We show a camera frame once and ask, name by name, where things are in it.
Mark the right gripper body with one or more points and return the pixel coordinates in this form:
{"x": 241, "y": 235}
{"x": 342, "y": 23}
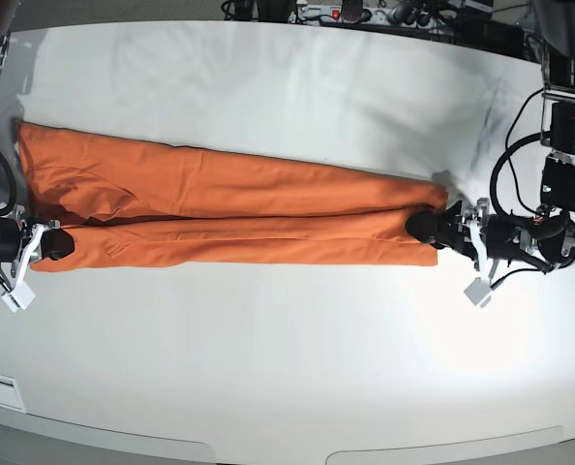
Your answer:
{"x": 15, "y": 237}

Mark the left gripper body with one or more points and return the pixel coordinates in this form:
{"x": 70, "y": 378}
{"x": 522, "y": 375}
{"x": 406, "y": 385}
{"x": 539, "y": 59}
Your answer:
{"x": 503, "y": 238}

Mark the orange T-shirt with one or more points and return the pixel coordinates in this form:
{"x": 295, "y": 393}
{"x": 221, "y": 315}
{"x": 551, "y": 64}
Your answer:
{"x": 137, "y": 203}

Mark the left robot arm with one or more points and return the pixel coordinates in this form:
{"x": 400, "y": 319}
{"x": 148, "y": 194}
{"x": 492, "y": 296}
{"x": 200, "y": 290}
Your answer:
{"x": 543, "y": 240}

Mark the white power strip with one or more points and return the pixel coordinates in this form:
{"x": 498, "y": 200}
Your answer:
{"x": 308, "y": 13}

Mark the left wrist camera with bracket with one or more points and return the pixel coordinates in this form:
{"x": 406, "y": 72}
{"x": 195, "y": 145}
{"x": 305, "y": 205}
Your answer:
{"x": 472, "y": 225}

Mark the background cable clutter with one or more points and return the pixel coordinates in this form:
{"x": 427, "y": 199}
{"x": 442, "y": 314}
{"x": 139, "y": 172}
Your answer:
{"x": 506, "y": 28}

